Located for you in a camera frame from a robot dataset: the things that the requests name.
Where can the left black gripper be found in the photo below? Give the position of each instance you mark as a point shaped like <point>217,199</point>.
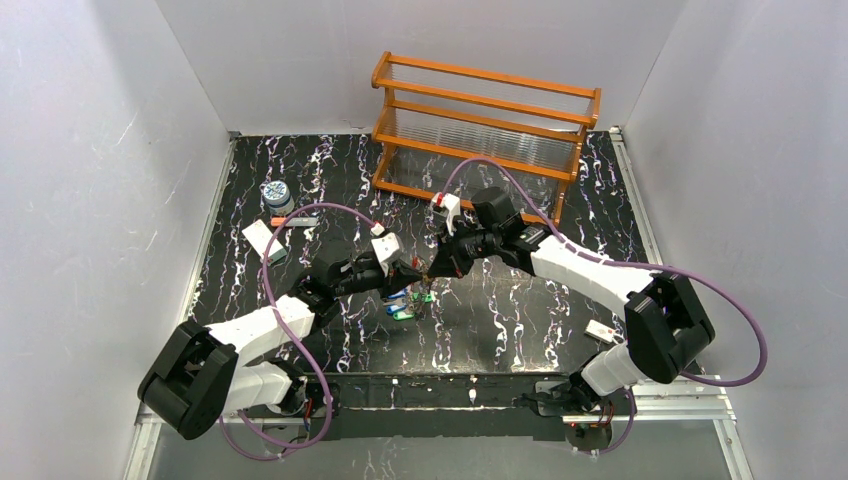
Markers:
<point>391,276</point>

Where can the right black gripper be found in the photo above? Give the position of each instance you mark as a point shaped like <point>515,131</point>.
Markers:
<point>454,252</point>

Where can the blue tag key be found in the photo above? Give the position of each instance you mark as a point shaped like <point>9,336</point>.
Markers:
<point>394,307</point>

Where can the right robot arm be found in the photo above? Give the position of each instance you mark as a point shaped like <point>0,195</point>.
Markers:
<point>666,324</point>

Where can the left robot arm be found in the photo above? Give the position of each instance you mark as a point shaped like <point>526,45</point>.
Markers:
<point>206,371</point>

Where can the orange wooden shelf rack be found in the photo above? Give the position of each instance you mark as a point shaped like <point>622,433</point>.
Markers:
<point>529,126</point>

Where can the orange grey marker pen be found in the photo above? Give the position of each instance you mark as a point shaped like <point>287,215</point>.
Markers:
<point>298,222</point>

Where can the blue white round jar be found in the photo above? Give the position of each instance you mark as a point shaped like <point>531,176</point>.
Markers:
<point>277,198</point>

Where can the white card box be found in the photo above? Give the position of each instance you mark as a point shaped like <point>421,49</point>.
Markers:
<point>260,237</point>

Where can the small white box right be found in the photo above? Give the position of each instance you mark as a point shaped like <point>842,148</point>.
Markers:
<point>600,332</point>

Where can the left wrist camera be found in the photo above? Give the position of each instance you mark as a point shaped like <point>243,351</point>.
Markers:
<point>386,246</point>

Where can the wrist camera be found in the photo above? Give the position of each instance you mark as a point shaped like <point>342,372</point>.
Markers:
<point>445,209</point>
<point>386,246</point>

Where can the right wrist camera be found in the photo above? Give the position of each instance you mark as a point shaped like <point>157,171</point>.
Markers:
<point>445,209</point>

